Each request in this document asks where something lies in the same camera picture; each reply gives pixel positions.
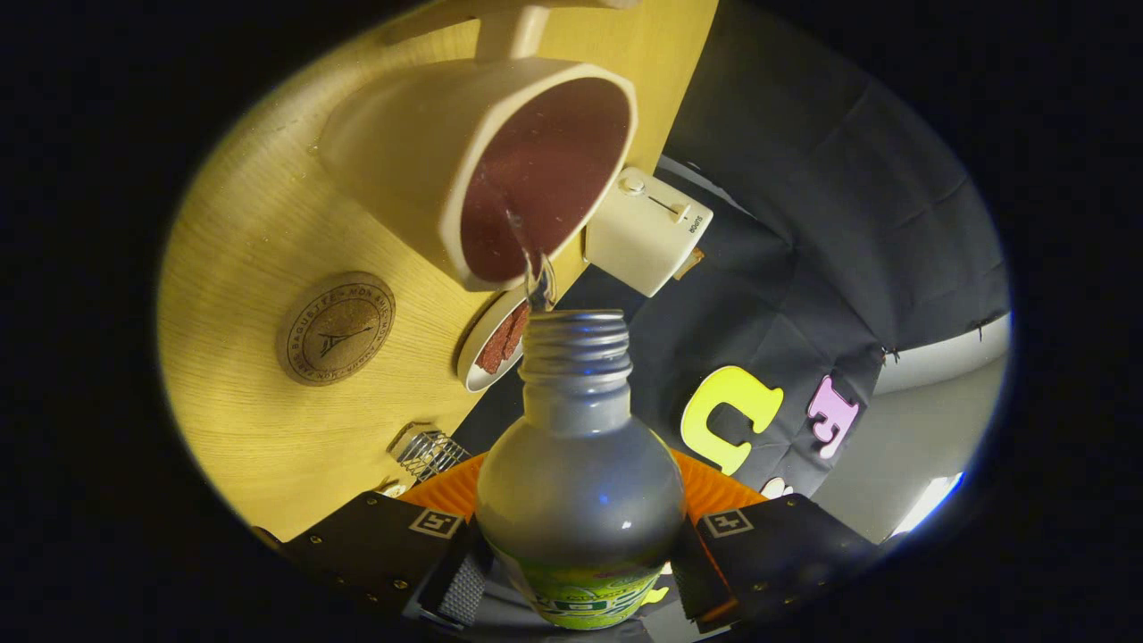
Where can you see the clear juice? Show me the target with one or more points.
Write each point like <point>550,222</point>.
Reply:
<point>536,277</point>

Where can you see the cream toaster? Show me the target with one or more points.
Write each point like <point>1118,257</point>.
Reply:
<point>638,241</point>

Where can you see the silver bottle with green label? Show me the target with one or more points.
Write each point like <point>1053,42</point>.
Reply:
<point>580,500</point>

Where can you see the brown toast slice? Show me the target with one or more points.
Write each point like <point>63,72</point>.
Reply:
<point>689,263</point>

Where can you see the white plate with red slices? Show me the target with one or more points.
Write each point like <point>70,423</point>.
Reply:
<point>487,353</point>

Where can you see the round cork coaster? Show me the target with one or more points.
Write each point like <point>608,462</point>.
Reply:
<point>336,329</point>

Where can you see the black backdrop cloth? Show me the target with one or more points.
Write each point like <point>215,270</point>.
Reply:
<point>804,179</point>

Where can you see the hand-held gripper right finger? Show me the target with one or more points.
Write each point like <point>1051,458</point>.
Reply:
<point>786,545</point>

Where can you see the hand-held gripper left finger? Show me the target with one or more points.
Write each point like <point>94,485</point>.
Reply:
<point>375,545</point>

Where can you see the wooden table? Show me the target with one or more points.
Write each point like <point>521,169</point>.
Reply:
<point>250,223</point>

